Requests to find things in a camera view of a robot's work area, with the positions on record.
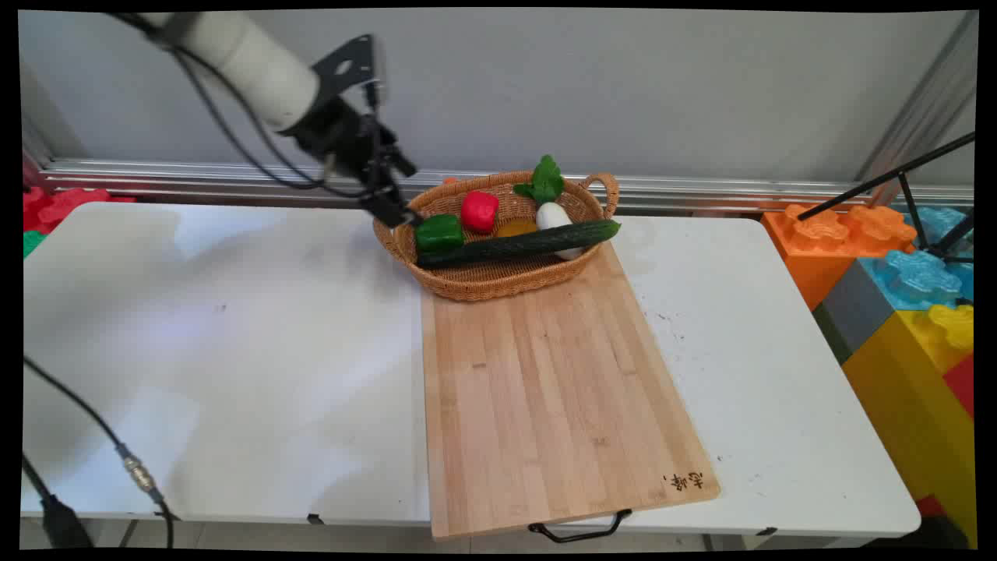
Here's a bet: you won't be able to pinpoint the red foam blocks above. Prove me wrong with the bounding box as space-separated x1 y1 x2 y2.
23 186 138 235

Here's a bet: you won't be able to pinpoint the bamboo cutting board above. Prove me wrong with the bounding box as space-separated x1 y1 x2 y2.
419 240 721 542

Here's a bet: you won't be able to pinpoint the black tripod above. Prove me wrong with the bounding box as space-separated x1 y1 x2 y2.
796 132 977 265

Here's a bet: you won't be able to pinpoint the red bell pepper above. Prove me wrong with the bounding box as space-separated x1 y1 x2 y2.
460 190 501 235

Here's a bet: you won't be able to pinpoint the black wrist camera mount bracket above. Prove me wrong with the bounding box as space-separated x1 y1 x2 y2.
310 34 387 108

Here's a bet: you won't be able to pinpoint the blue giant building block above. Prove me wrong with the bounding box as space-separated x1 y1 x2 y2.
857 206 976 312

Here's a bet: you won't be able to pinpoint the aluminium rail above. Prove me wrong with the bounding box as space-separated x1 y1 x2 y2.
37 157 976 217

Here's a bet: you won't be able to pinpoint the dark green cucumber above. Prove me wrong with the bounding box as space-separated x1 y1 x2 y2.
416 219 622 271

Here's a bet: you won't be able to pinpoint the woven wicker basket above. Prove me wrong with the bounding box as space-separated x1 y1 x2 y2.
372 171 621 303

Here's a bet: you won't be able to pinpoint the green bell pepper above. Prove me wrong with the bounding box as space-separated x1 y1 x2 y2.
414 213 467 253

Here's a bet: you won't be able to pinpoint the black cable with plug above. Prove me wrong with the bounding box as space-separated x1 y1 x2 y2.
22 454 96 550

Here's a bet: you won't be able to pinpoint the red giant building block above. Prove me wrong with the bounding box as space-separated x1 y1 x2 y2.
942 354 976 420

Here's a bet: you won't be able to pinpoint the grey giant building block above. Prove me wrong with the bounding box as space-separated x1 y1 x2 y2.
812 259 897 365

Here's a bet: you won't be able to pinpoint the yellow giant building block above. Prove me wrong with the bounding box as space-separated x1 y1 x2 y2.
841 303 978 548

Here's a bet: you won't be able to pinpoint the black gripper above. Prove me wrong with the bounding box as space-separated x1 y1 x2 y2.
279 93 426 229

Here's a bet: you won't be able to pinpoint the white radish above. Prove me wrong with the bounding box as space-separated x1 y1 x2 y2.
535 201 585 261

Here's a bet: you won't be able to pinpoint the orange giant building block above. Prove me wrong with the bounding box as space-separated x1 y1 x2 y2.
761 203 920 312

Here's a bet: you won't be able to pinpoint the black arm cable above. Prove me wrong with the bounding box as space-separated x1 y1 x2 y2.
107 12 390 199

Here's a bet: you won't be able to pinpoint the black metal board handle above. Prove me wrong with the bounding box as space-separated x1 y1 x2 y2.
527 509 633 544

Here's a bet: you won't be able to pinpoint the black cable with metal connector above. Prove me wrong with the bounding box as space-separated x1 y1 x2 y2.
22 356 177 550

